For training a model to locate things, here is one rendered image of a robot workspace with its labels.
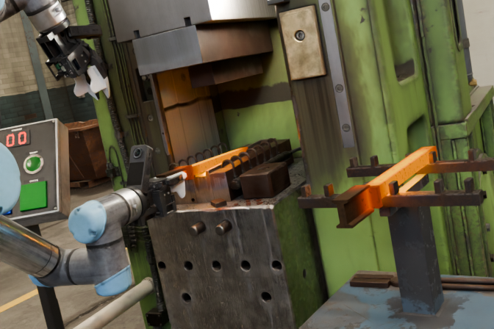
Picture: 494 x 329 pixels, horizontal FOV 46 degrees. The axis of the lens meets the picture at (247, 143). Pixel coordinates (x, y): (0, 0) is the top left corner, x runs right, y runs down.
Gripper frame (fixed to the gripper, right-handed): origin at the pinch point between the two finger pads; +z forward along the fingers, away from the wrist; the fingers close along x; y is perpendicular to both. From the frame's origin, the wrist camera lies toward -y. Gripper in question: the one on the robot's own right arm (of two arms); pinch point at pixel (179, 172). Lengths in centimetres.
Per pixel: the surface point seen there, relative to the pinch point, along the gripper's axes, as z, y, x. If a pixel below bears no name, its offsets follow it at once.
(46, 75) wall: 662, -85, -725
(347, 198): -36, 0, 55
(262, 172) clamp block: 9.4, 3.7, 17.8
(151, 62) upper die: 8.3, -28.3, -7.8
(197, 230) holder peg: -0.6, 14.5, 2.3
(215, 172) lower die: 9.6, 2.4, 4.3
